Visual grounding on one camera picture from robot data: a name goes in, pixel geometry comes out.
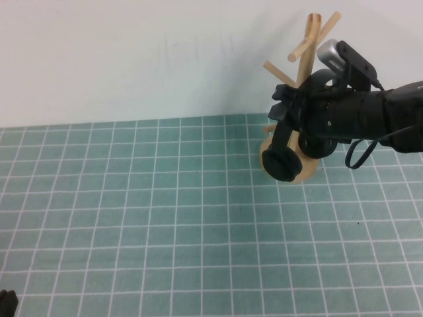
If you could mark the wooden tree-shaped headphone stand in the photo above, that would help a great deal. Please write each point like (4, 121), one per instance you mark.
(305, 59)

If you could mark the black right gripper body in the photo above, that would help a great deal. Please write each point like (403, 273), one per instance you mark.
(324, 115)

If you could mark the black over-ear headphones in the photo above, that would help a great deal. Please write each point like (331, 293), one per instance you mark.
(281, 165)

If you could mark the green white-checked tablecloth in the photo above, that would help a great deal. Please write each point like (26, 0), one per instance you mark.
(165, 214)

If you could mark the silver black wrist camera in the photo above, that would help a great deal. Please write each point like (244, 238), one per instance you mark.
(330, 53)

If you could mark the black covered right robot arm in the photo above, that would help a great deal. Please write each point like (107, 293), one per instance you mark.
(390, 115)

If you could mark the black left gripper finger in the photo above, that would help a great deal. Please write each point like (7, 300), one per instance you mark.
(2, 295)
(11, 303)

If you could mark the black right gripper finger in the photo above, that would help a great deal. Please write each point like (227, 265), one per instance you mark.
(280, 112)
(285, 93)

